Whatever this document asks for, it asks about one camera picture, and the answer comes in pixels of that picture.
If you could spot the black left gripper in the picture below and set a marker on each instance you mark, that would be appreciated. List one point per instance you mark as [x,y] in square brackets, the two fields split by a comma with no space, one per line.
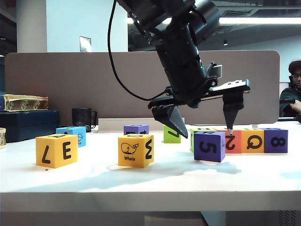
[230,86]

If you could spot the green block letter N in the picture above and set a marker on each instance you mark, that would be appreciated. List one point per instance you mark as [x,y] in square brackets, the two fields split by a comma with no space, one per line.
[194,130]

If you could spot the purple block with 5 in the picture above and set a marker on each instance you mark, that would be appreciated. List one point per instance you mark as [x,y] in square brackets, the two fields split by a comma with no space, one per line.
[200,155]

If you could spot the green block letter E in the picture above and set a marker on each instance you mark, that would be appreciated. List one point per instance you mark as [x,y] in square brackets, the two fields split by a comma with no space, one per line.
[169,139]

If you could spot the red-orange block with 2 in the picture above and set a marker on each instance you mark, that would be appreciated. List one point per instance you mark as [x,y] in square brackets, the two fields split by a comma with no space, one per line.
[238,141]

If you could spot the yellow block with Q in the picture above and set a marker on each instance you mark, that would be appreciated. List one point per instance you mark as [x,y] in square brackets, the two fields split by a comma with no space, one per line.
[244,148]

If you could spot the purple block with 8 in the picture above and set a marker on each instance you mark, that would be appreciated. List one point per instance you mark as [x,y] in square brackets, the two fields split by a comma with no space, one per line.
[268,148]

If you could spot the blue letter block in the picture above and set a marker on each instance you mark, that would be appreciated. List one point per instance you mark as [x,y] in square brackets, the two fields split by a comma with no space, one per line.
[70,130]

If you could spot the yellow block 7 and E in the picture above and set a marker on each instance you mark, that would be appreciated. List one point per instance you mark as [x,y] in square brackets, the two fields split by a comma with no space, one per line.
[55,141]

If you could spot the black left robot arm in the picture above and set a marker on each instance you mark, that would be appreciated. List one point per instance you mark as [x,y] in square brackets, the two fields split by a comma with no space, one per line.
[181,58]

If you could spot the purple block with O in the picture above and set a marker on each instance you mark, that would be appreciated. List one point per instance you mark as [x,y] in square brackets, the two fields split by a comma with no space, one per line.
[131,129]

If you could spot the yellow whale picture block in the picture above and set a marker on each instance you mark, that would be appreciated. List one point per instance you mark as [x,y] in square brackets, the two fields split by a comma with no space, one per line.
[141,162]

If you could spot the person in dark shirt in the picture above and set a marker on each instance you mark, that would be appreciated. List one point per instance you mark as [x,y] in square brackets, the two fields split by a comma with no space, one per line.
[288,99]

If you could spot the white table leg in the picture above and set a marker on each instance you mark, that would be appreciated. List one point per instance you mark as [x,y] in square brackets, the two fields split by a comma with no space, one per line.
[214,219]

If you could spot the grey vented cabinet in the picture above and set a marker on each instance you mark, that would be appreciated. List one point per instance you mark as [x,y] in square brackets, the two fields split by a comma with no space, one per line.
[258,219]

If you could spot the black mug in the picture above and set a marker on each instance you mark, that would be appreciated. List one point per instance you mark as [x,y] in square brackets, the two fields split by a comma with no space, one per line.
[81,117]

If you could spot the brown desk divider panel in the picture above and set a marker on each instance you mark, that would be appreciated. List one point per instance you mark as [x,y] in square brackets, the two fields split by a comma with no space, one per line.
[70,82]

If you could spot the dark blue case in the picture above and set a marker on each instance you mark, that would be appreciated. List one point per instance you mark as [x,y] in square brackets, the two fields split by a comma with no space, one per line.
[28,127]

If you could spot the cream gold patterned box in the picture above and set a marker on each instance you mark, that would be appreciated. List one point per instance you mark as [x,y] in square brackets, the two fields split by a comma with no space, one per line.
[23,104]

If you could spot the blue box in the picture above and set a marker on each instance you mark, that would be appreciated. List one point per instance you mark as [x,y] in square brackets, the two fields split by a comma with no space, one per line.
[2,103]

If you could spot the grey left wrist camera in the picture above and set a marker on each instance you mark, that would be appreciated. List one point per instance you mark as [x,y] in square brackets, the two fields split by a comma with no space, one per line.
[216,70]

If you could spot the divider support bracket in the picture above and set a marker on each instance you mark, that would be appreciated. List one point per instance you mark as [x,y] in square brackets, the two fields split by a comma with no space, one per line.
[255,126]

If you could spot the wall sign plate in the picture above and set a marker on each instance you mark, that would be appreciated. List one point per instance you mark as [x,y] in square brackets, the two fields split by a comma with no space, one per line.
[85,44]

